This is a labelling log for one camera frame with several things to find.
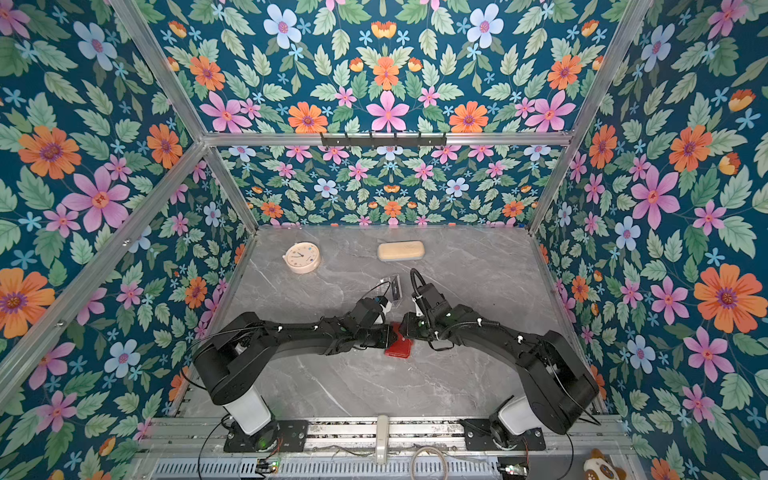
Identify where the red leather card holder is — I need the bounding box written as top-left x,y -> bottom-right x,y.
384,323 -> 414,359

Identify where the clear acrylic card stand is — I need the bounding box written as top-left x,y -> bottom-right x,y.
378,274 -> 403,302

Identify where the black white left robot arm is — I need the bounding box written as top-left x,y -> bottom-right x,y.
193,297 -> 401,449

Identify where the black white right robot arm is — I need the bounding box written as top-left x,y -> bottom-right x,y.
400,268 -> 599,444

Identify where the beige glasses case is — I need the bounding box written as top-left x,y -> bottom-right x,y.
377,241 -> 426,262

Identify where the pink round alarm clock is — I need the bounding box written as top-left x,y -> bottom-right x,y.
282,242 -> 321,275

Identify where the white vent grille strip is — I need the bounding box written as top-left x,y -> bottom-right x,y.
151,456 -> 501,479

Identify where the black hook bar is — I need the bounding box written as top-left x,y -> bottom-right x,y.
320,133 -> 448,148

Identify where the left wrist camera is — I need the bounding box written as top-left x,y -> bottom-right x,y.
374,295 -> 393,322

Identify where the white rail clip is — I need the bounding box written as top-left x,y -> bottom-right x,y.
374,414 -> 390,465

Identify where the coiled beige cable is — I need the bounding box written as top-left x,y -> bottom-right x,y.
409,446 -> 449,480

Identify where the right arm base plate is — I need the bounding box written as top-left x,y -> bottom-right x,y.
459,418 -> 546,453

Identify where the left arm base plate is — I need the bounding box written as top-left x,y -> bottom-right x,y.
223,420 -> 309,454

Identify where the aluminium front rail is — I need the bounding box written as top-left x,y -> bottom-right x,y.
138,415 -> 635,455

